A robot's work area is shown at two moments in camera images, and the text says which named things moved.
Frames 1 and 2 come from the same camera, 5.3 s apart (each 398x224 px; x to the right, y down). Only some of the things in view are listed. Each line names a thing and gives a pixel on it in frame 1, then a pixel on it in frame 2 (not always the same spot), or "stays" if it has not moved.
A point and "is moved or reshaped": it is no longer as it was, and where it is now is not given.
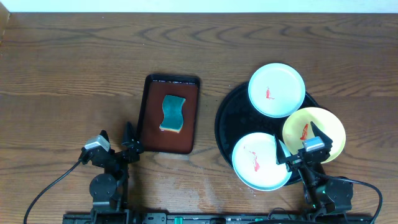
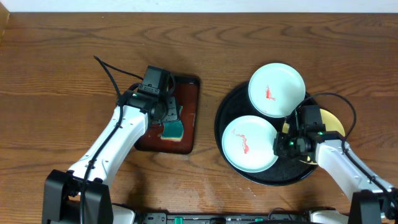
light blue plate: (277, 90) stays
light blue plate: (254, 160) -> (247, 144)
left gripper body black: (134, 157) -> (170, 110)
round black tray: (237, 118) stays
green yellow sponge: (173, 119) is moved or reshaped
